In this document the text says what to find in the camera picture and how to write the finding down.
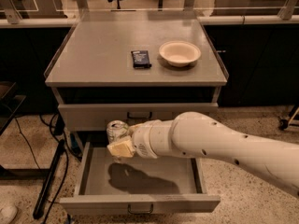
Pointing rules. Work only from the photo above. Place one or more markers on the black floor stand bar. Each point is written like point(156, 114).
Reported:
point(43, 195)

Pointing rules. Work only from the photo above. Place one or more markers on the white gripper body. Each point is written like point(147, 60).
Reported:
point(144, 139)

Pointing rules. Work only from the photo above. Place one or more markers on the grey drawer cabinet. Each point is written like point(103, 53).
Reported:
point(96, 66)

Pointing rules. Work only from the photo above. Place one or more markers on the black caster wheel frame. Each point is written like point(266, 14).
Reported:
point(292, 120)

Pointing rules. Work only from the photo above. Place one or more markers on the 7up soda can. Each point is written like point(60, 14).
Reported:
point(117, 130)

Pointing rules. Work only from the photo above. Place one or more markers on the black side table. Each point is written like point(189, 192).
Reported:
point(9, 104)

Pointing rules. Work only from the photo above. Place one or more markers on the closed upper grey drawer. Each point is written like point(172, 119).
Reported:
point(96, 117)

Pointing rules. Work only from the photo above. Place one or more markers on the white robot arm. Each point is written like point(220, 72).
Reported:
point(195, 135)

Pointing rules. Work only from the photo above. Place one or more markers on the white shoe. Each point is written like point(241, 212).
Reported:
point(8, 214)

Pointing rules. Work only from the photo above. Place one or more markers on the open middle grey drawer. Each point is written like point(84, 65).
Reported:
point(137, 186)

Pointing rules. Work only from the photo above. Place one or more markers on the dark blue snack bar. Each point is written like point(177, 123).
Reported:
point(141, 59)

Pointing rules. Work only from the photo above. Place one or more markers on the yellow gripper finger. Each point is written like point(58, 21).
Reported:
point(133, 128)
point(122, 148)

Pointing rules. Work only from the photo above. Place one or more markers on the white paper bowl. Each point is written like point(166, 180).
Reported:
point(179, 53)

